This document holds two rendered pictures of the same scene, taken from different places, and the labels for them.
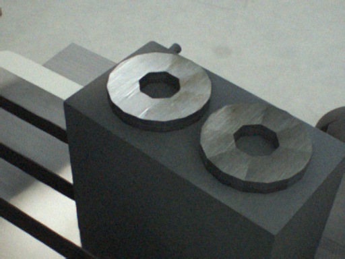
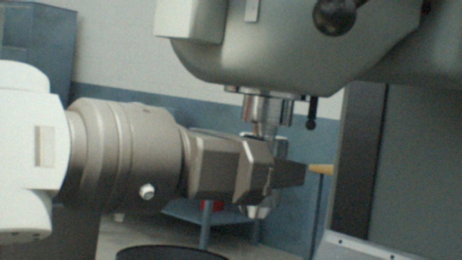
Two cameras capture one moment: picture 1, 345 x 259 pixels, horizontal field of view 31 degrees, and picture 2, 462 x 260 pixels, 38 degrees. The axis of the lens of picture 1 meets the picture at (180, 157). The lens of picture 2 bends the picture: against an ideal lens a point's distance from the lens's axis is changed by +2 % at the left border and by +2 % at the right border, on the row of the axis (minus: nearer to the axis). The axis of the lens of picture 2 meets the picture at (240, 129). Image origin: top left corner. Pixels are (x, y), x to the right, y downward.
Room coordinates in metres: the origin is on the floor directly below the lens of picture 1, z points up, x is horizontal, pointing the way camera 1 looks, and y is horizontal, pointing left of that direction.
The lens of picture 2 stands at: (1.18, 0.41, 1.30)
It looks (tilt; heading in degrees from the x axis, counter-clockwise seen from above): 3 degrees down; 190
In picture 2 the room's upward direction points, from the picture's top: 7 degrees clockwise
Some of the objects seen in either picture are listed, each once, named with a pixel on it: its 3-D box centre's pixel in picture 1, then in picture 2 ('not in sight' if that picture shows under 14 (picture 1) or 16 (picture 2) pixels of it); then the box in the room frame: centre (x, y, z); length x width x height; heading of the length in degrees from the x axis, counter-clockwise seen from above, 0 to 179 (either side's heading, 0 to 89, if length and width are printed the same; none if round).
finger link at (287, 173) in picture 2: not in sight; (279, 173); (0.59, 0.34, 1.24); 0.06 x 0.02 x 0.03; 136
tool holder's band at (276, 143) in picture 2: not in sight; (263, 140); (0.57, 0.32, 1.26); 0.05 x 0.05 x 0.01
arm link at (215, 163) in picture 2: not in sight; (173, 164); (0.64, 0.25, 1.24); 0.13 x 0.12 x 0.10; 46
